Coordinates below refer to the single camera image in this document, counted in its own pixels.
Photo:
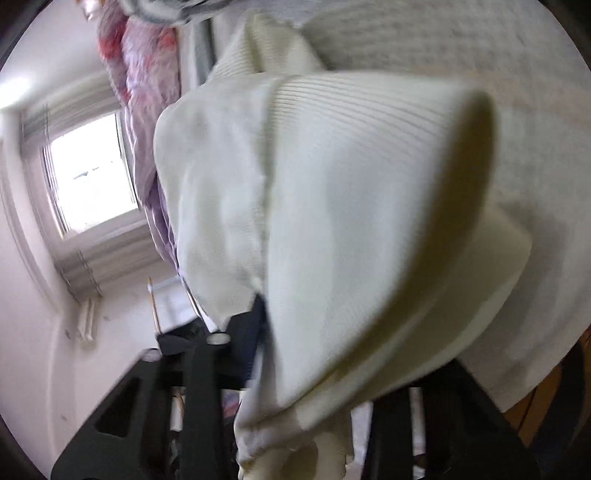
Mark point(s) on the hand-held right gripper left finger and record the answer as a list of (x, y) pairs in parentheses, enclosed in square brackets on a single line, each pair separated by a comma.
[(203, 392)]

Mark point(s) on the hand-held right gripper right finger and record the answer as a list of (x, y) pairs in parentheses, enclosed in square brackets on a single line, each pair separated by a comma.
[(461, 424)]

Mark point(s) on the white jacket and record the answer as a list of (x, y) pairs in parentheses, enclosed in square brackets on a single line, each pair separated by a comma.
[(369, 207)]

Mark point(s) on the grey striped curtain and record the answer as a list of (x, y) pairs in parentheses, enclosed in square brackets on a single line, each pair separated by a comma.
[(60, 110), (92, 267)]

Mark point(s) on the window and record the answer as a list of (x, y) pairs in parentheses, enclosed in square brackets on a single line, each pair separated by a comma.
[(87, 175)]

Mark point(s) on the purple floral quilt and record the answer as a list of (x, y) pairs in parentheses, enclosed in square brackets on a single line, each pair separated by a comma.
[(143, 83)]

